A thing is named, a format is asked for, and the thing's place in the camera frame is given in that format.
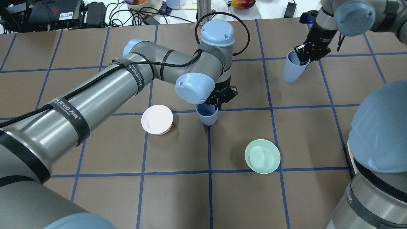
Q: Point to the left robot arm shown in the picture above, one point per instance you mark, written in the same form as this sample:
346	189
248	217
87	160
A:
31	144

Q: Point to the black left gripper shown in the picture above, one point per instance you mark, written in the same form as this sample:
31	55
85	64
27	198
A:
223	90

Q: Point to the black power adapter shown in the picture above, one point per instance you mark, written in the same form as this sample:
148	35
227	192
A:
290	10

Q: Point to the mint green bowl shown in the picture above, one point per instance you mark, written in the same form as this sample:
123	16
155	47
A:
262	156

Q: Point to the pink bowl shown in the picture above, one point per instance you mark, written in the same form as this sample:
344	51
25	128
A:
157	120

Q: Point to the blue cup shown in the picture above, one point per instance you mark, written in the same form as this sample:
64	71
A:
208	114
293	67

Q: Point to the aluminium frame post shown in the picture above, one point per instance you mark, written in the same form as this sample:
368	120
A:
204	7

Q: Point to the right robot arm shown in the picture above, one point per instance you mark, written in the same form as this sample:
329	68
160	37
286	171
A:
376	196

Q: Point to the red apple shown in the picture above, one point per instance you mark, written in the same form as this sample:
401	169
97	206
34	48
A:
242	4

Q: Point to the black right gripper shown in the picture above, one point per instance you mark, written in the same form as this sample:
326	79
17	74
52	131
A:
321	37

